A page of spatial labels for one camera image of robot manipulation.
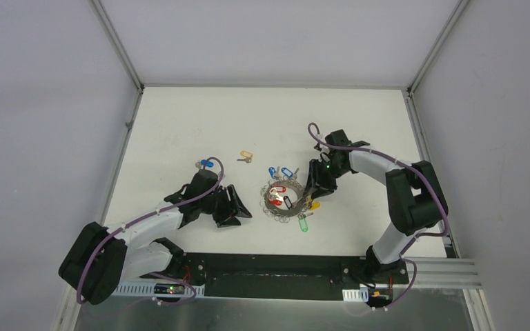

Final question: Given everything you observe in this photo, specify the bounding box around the white cable duct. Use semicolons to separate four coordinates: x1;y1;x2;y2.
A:
111;281;205;299
342;287;369;303

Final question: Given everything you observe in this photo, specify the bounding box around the red key tag upper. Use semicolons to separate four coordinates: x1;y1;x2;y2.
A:
269;185;286;193

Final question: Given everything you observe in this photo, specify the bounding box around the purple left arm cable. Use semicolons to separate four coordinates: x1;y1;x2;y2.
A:
76;157;226;307

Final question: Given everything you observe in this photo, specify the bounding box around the right white cable duct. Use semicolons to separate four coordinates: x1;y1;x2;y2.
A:
342;287;369;303

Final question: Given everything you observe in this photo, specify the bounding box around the loose blue tag key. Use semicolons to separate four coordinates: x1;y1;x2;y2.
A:
195;159;214;169

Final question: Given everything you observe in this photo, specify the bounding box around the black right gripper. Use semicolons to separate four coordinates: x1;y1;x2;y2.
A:
303;159;349;199

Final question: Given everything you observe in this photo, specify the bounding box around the black mounting base plate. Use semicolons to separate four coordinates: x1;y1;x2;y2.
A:
160;252;409;301

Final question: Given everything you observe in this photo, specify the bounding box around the green key tag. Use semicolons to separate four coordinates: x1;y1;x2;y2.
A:
298;215;308;232

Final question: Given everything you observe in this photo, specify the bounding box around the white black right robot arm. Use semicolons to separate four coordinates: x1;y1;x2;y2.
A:
304;123;449;283

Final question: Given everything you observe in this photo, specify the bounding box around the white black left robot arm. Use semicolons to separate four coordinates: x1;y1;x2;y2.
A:
58;170;252;305

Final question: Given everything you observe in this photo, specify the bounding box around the left white cable duct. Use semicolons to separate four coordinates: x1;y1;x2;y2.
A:
111;281;205;299

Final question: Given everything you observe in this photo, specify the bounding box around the blue tag key lower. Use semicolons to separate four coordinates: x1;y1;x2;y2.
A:
281;167;300;179

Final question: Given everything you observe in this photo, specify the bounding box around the blue tag key upper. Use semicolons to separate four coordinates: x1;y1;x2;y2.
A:
268;167;280;180

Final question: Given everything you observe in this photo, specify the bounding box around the black key tag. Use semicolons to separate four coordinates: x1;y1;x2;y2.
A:
283;196;293;210

